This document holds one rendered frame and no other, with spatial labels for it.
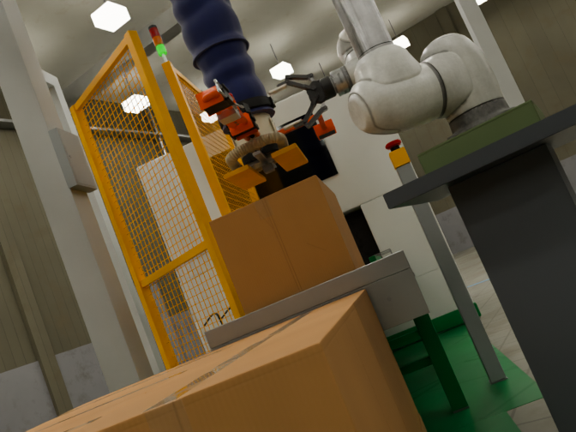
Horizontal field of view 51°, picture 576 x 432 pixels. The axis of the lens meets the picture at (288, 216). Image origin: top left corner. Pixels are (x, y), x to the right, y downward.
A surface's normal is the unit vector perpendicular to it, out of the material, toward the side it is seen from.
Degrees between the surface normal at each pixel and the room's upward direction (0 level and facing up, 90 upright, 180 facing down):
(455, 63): 85
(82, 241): 90
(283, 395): 90
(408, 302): 90
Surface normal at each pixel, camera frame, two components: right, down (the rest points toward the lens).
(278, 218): -0.18, -0.07
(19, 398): 0.80, -0.40
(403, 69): 0.18, -0.27
